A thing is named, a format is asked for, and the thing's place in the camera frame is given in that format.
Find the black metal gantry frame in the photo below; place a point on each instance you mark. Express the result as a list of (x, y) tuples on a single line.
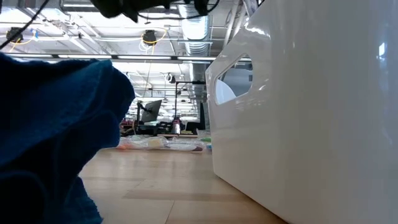
[(199, 82)]

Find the grey ceiling conduit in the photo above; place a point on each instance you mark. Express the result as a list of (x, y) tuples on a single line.
[(231, 21)]

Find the silver ventilation duct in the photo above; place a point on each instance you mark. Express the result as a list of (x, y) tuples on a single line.
[(196, 34)]

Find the blue cloth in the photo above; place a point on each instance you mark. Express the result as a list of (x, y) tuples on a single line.
[(46, 124)]

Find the black ceiling camera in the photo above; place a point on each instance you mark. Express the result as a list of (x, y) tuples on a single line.
[(170, 78)]

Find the orange packaged toothbrush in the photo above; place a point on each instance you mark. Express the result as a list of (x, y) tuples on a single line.
[(124, 146)]

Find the white plastic bin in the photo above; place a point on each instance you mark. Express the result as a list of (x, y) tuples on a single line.
[(311, 124)]

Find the white bottle with red cap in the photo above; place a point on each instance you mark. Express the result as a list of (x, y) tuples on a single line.
[(176, 128)]

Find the grey office monitor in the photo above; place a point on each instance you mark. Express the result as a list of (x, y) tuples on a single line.
[(152, 110)]

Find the pink packaged toothbrush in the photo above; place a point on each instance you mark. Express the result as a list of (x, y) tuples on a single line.
[(186, 147)]

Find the long ceiling light strip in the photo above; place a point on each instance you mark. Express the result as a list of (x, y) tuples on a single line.
[(143, 57)]

